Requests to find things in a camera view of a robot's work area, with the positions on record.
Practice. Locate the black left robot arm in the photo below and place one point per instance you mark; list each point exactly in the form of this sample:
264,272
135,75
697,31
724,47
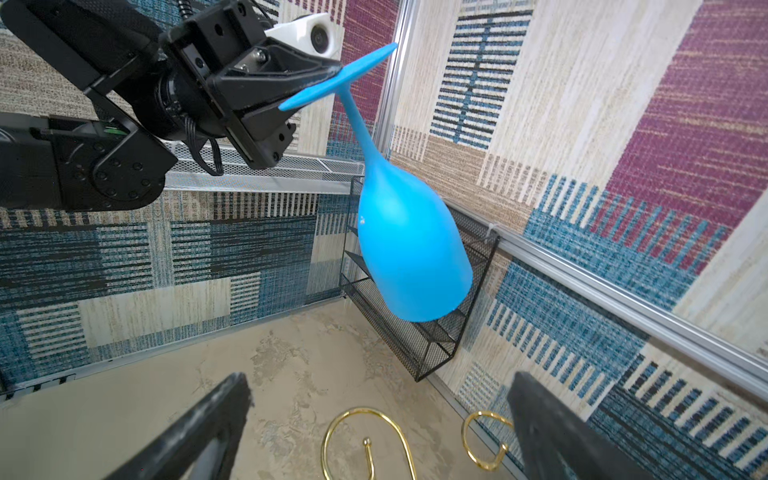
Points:
117,160

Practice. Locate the blue wine glass back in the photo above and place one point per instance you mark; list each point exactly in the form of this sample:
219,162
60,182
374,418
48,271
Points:
406,228

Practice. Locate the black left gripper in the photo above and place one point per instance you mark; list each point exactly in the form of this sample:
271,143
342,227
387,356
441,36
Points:
227,80

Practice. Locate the black wire shelf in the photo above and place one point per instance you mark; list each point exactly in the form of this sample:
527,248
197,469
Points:
424,324

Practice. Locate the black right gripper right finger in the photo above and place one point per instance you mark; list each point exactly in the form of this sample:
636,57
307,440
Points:
554,440

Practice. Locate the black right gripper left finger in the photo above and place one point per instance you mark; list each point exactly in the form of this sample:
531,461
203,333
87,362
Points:
201,444

